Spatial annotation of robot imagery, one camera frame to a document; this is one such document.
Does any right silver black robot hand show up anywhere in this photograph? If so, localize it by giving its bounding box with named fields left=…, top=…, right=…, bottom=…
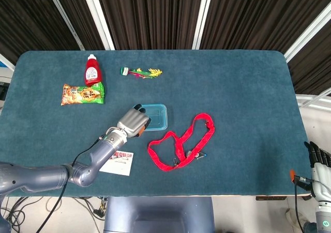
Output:
left=289, top=141, right=331, bottom=199

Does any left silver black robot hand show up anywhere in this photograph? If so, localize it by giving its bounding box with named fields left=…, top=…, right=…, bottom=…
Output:
left=116, top=103, right=151, bottom=138

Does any blue plastic lid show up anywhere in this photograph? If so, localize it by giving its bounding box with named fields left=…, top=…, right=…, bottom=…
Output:
left=139, top=103, right=168, bottom=132

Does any white card with red print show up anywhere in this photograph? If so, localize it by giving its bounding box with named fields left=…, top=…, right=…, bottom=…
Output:
left=99, top=151, right=134, bottom=177

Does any colourful plastic picks bundle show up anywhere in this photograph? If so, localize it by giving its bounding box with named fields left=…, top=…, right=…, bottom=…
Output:
left=120, top=66, right=163, bottom=80

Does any black table control panel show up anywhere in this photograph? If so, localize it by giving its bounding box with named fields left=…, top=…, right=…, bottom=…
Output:
left=255, top=196, right=288, bottom=201

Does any green orange snack bag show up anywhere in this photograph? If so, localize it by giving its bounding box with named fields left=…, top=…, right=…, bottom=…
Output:
left=61, top=82, right=106, bottom=106

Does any red ketchup bottle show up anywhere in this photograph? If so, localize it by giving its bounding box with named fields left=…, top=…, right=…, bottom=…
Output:
left=84, top=54, right=103, bottom=87

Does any blue-grey robot torso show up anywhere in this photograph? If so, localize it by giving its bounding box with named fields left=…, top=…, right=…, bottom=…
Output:
left=103, top=196, right=215, bottom=233

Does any teal table cloth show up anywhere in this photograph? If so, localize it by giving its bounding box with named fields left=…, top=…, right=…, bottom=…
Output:
left=0, top=50, right=312, bottom=198

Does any dark brown pleated curtain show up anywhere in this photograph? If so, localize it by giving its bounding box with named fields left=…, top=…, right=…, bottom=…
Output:
left=0, top=0, right=331, bottom=96

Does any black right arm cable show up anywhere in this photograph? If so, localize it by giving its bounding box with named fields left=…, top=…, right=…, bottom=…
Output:
left=294, top=182, right=306, bottom=233

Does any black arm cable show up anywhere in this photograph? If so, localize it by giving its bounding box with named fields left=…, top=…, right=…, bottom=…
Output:
left=294, top=182, right=306, bottom=233
left=36, top=133, right=107, bottom=233

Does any red lanyard strap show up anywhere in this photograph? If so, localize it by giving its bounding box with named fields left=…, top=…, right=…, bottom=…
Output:
left=147, top=113, right=215, bottom=172

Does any white metal frame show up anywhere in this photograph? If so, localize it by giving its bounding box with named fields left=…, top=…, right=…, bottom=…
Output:
left=296, top=88, right=331, bottom=112

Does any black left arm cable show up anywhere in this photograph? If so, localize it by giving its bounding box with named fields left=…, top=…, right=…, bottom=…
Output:
left=36, top=133, right=107, bottom=233

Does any white wall pillar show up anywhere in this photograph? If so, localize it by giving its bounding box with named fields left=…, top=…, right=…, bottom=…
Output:
left=284, top=2, right=331, bottom=63
left=80, top=0, right=115, bottom=51
left=192, top=0, right=215, bottom=50

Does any thin white grey post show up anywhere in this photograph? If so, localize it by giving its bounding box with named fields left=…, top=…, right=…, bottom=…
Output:
left=43, top=0, right=85, bottom=51

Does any black floor cables tangle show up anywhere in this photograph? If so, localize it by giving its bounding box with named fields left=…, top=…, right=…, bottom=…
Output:
left=0, top=196, right=109, bottom=233

